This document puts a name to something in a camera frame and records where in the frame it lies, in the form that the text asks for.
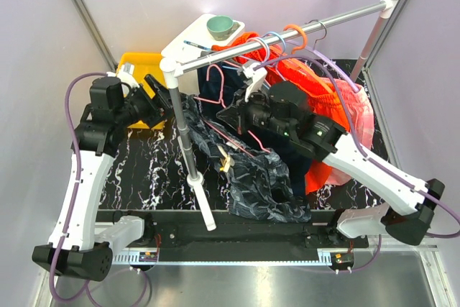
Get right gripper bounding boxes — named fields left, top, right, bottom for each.
left=217, top=83, right=293, bottom=138

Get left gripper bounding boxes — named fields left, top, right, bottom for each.
left=115, top=73, right=188, bottom=127

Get pink wire hanger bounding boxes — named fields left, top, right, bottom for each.
left=244, top=36, right=271, bottom=63
left=193, top=64, right=272, bottom=154

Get dark patterned shorts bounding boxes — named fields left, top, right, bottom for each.
left=181, top=95, right=311, bottom=223

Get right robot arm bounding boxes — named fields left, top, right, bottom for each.
left=216, top=81, right=445, bottom=247

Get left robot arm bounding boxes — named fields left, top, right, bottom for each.
left=32, top=73, right=173, bottom=282

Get navy blue shorts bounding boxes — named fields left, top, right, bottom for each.
left=198, top=68, right=312, bottom=197

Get orange knit shorts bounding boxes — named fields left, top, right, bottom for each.
left=212, top=32, right=350, bottom=195

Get orange plastic hanger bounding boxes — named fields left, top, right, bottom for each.
left=284, top=24, right=308, bottom=54

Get grey metal hanger hook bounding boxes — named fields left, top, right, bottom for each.
left=305, top=19, right=328, bottom=51

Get lilac plastic hanger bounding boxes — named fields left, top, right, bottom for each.
left=282, top=40, right=358, bottom=93

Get pink mesh shorts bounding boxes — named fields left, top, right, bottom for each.
left=326, top=78, right=374, bottom=185

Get white and steel clothes rack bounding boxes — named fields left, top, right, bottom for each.
left=160, top=0, right=399, bottom=232

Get yellow plastic tray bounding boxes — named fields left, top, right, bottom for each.
left=116, top=52, right=173, bottom=131

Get blue pen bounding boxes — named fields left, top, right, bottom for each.
left=183, top=40, right=212, bottom=51

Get green ceramic cup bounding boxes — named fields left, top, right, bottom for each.
left=206, top=15, right=239, bottom=41

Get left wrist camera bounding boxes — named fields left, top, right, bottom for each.
left=106, top=63, right=139, bottom=88

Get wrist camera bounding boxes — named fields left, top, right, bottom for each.
left=106, top=63, right=139, bottom=88
left=238, top=62, right=267, bottom=103

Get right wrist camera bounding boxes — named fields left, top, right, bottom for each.
left=238, top=62, right=267, bottom=103

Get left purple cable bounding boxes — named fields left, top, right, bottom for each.
left=48, top=71, right=152, bottom=307

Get purple cable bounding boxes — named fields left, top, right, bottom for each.
left=48, top=71, right=152, bottom=307
left=257, top=55, right=460, bottom=239

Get blue wire hanger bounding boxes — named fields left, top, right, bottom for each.
left=221, top=31, right=288, bottom=81

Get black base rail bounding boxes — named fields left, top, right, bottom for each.
left=96, top=210, right=369, bottom=265

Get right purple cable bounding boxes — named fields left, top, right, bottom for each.
left=257, top=55, right=460, bottom=239

